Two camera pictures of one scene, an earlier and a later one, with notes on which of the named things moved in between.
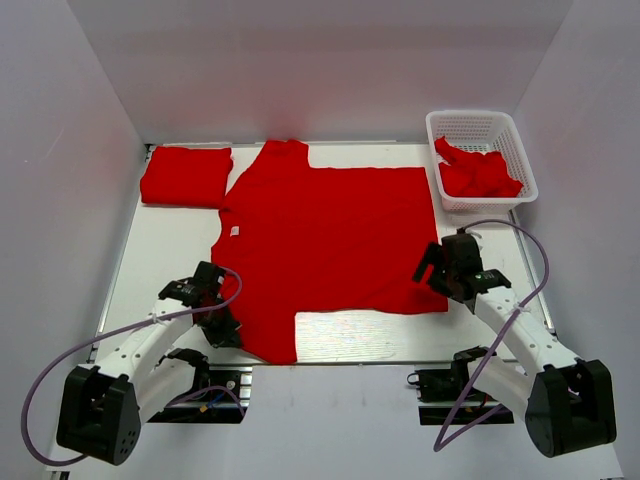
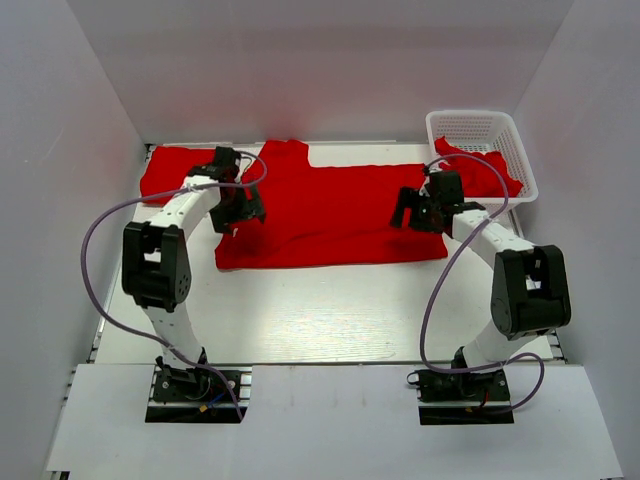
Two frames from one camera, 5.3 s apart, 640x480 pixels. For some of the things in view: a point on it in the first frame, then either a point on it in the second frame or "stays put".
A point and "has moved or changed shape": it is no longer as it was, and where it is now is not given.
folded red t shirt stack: (186, 177) stays put
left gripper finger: (220, 329) → (233, 207)
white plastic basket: (483, 132) stays put
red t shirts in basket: (472, 174) stays put
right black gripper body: (442, 275) → (426, 212)
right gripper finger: (431, 255) → (408, 199)
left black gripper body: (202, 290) → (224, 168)
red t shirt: (321, 239) has moved or changed shape
